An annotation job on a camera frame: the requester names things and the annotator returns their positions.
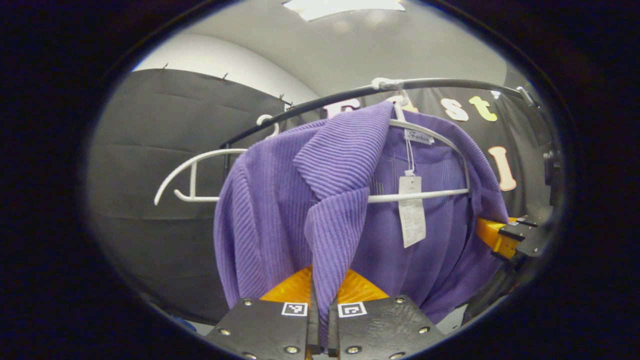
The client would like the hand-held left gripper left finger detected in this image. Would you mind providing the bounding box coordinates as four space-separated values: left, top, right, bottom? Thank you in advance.
202 265 321 360

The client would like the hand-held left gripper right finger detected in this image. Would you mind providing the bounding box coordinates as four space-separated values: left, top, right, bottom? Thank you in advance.
327 268 446 360

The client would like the purple ribbed jacket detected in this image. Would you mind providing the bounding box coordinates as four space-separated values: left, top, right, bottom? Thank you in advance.
213 100 510 346

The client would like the white clothes hanger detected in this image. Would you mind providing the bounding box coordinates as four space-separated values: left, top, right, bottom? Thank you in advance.
153 114 281 206
367 91 472 204

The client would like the black clothes rack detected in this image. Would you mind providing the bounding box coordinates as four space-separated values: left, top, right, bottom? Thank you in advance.
220 77 538 176

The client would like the black backdrop cloth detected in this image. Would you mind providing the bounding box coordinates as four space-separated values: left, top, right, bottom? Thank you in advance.
87 67 556 326

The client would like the large ceiling light panel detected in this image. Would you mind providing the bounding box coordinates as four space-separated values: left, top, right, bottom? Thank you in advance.
282 0 406 22

